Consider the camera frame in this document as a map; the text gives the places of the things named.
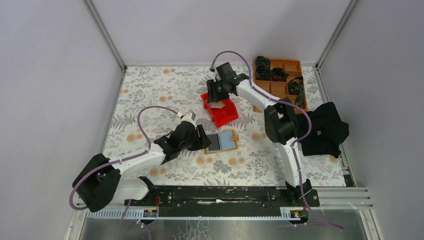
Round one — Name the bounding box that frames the rolled dark belt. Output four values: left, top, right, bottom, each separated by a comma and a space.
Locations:
255, 66, 272, 81
271, 67, 289, 82
254, 56, 271, 68

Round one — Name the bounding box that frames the red plastic bin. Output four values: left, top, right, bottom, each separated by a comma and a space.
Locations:
200, 92, 239, 128

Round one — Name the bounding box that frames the loose dark strap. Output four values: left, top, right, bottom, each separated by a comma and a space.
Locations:
286, 76, 306, 110

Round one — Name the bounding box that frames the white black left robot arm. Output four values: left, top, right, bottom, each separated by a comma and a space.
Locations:
69, 120, 212, 213

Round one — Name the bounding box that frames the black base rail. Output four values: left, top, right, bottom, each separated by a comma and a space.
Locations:
124, 185, 320, 218

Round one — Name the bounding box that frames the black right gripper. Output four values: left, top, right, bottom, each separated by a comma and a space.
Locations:
206, 79, 229, 104

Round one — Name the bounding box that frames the black cloth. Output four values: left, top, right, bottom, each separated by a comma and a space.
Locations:
300, 102, 350, 158

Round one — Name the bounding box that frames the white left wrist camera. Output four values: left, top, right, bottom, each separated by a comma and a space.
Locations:
180, 111, 196, 125

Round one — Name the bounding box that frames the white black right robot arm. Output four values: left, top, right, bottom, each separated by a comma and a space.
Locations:
206, 62, 312, 206

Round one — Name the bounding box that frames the brown compartment organizer tray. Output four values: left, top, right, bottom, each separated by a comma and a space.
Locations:
253, 58, 308, 112

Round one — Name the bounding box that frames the yellow leather card holder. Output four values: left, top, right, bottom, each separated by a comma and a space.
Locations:
204, 129, 239, 155

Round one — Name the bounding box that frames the dark credit card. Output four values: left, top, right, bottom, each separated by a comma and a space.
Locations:
207, 133, 221, 152

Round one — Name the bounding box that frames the floral table mat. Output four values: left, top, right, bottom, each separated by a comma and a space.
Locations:
94, 65, 347, 187

